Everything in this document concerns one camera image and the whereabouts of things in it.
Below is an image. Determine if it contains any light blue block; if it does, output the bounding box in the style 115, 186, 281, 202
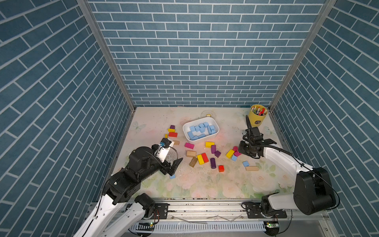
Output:
207, 125, 216, 135

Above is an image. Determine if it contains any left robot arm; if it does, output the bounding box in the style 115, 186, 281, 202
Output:
75, 145, 182, 237

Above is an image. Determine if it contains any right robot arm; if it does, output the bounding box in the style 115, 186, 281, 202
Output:
238, 127, 341, 218

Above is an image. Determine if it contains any dark wood block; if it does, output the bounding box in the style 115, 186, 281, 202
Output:
189, 157, 198, 168

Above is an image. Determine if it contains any light wood block right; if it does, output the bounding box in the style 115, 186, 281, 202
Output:
245, 166, 259, 171

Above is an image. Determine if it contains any yellow block right cluster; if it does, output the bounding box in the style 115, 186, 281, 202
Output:
226, 149, 235, 159

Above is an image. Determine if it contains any light wood square block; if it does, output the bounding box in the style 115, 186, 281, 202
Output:
186, 151, 196, 158

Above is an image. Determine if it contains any yellow pen cup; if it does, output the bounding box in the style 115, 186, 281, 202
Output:
248, 105, 268, 127

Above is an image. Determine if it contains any magenta rectangular block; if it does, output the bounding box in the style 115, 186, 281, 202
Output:
185, 143, 194, 149

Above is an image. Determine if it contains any red rectangular block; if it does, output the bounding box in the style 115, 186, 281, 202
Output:
168, 132, 178, 137

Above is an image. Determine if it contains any purple wedge block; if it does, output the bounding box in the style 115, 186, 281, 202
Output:
211, 145, 217, 154

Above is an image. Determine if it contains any purple cylinder block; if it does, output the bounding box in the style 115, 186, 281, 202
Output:
210, 158, 217, 169

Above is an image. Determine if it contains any yellow block near tub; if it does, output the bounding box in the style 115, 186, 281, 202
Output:
205, 142, 215, 148

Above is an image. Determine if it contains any white plastic tub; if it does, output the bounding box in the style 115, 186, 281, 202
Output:
183, 117, 220, 143

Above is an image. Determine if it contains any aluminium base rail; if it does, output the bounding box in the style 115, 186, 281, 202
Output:
77, 197, 338, 237

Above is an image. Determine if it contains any aluminium corner post right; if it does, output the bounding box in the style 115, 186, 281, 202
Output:
269, 0, 336, 111

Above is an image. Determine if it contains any aluminium corner post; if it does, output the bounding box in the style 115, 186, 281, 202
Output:
269, 0, 336, 111
77, 0, 135, 113

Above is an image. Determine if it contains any aluminium corner post left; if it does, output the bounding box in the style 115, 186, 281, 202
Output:
77, 0, 135, 113

